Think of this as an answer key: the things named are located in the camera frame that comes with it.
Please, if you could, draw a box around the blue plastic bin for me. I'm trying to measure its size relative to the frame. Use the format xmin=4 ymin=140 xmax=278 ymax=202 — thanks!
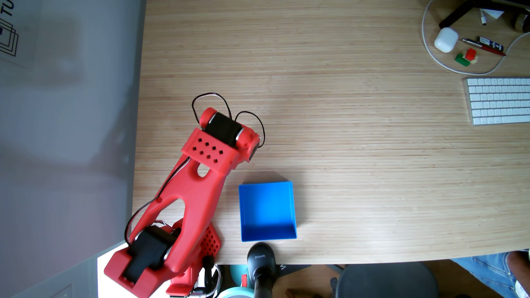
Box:
xmin=238 ymin=181 xmax=298 ymax=242

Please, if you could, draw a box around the dark grey chair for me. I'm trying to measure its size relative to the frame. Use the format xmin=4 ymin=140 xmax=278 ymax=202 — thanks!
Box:
xmin=335 ymin=262 xmax=440 ymax=298

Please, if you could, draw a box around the paper sheet with logo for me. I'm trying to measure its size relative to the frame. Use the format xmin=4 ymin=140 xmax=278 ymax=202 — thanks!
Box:
xmin=0 ymin=0 xmax=20 ymax=57

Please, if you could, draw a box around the teal round object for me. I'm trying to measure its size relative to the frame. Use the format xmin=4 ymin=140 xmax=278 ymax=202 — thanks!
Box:
xmin=216 ymin=264 xmax=254 ymax=298

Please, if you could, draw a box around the white charging cable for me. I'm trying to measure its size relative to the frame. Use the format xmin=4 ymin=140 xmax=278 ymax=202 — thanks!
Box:
xmin=422 ymin=0 xmax=530 ymax=76

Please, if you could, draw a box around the white earbuds case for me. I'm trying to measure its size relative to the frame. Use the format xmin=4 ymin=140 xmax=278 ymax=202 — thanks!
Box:
xmin=433 ymin=27 xmax=460 ymax=54

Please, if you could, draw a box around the black white servo cable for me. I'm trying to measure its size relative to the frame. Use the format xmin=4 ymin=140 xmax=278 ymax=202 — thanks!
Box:
xmin=191 ymin=93 xmax=266 ymax=150

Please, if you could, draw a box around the black table clamp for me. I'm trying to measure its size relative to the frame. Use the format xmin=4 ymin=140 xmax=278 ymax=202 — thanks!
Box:
xmin=191 ymin=255 xmax=222 ymax=298

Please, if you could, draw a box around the white keyboard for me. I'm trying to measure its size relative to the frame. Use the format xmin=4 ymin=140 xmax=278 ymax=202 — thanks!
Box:
xmin=463 ymin=77 xmax=530 ymax=126

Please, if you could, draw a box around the red and silver pen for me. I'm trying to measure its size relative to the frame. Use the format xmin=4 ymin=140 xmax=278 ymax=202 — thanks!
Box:
xmin=461 ymin=38 xmax=507 ymax=57

